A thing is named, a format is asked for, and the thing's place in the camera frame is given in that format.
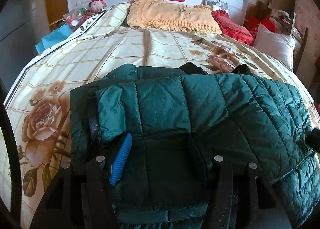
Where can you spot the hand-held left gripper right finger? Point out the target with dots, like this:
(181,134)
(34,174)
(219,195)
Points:
(197,154)

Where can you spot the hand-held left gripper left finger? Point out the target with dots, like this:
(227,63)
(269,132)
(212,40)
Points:
(121,159)

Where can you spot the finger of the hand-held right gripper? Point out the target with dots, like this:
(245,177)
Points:
(315,140)

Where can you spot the green puffer jacket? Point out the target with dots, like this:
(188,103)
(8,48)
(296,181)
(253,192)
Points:
(200,109)

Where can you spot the red clothes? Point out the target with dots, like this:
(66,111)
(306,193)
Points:
(265,25)

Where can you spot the magenta cloth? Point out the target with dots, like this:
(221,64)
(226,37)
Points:
(317,109)

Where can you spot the wooden chair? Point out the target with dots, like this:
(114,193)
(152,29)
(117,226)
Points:
(301,41)

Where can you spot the white pillow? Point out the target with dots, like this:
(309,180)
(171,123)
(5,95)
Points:
(275,43)

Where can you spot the bed with floral checked quilt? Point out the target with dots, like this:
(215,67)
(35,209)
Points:
(100,48)

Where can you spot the red frilled cushion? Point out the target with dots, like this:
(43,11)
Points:
(232,27)

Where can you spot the blue bag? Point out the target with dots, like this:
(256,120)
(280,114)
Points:
(53,38)

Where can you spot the yellow frilled pillow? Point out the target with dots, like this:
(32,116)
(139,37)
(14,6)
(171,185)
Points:
(170,13)

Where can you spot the clutter of bottles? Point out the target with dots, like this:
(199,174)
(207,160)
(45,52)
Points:
(76,16)

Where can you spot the stuffed pig toy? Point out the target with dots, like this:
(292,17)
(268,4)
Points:
(97,5)

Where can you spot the grey refrigerator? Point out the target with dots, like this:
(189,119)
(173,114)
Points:
(15,23)

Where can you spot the photo frame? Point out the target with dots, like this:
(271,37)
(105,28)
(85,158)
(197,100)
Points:
(216,3)

